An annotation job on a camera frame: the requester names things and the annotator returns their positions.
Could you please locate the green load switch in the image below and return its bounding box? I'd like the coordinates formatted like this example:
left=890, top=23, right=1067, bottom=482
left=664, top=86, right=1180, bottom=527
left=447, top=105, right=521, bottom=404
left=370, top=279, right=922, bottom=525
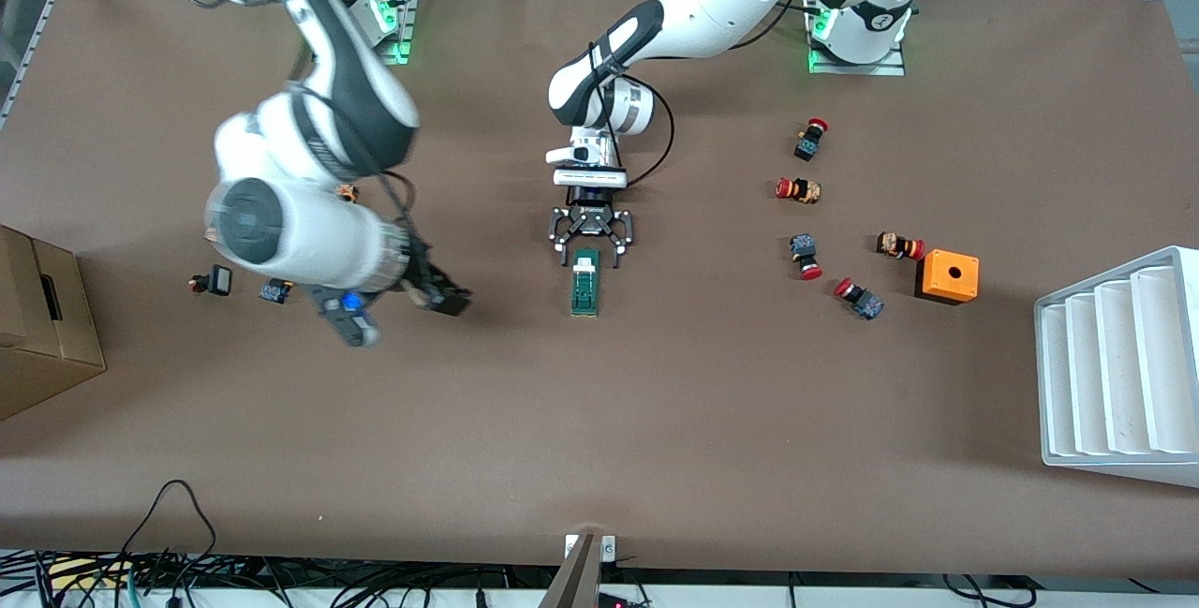
left=570, top=248, right=602, bottom=319

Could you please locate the red button blue contact block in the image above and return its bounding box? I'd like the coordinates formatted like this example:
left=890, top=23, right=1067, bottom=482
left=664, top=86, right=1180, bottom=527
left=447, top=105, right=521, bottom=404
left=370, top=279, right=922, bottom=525
left=794, top=117, right=829, bottom=162
left=834, top=276, right=885, bottom=321
left=789, top=233, right=824, bottom=282

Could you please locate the brown support beam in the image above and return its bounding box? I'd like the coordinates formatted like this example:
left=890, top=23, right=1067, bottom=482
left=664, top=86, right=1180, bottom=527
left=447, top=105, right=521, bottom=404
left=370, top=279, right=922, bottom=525
left=539, top=533, right=600, bottom=608

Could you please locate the brown cardboard box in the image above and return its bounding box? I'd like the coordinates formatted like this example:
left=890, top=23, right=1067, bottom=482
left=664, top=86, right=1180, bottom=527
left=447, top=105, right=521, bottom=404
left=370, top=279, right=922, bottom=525
left=0, top=226, right=107, bottom=422

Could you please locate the yellow tag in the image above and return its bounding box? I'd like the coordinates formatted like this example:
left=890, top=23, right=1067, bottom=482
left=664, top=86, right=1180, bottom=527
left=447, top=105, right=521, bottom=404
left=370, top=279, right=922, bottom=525
left=47, top=559, right=132, bottom=590

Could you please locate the white ridged plastic tray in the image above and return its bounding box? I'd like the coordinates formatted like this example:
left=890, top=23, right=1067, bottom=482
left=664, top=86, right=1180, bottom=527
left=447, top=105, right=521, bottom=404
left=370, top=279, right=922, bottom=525
left=1033, top=245, right=1199, bottom=489

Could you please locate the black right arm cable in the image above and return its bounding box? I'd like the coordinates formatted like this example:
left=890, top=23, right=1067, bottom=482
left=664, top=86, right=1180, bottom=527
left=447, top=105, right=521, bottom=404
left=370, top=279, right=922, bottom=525
left=370, top=170, right=434, bottom=258

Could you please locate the black selector switch red tip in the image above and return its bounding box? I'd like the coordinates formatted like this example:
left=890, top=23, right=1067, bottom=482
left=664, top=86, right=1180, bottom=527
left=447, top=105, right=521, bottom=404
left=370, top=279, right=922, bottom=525
left=188, top=264, right=234, bottom=298

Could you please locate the aluminium right arm base plate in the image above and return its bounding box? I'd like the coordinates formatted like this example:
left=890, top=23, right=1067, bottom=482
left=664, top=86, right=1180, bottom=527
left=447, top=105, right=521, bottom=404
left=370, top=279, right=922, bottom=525
left=367, top=0, right=419, bottom=66

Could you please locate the aluminium left arm base plate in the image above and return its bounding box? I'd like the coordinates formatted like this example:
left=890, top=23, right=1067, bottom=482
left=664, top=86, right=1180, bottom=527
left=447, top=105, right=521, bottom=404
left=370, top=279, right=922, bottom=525
left=807, top=0, right=908, bottom=77

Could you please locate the silver metal bracket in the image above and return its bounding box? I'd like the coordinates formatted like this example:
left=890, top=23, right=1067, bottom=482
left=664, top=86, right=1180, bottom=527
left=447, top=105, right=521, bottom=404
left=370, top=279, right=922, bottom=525
left=565, top=534, right=617, bottom=564

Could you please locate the tangled black cable bundle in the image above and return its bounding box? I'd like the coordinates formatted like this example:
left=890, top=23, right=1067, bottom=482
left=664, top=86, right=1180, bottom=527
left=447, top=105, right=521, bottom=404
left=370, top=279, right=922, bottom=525
left=0, top=547, right=563, bottom=608

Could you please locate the black looped cable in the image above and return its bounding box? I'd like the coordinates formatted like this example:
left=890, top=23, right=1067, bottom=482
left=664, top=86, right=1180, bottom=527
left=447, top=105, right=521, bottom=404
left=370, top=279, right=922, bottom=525
left=120, top=480, right=218, bottom=590

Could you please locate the orange button enclosure box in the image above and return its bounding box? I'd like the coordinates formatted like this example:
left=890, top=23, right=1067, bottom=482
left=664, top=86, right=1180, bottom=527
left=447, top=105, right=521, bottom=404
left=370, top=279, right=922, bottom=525
left=914, top=249, right=981, bottom=306

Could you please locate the black curved cable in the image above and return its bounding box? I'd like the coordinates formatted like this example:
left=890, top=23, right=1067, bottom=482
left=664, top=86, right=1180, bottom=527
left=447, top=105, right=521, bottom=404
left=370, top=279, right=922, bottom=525
left=941, top=573, right=1041, bottom=607

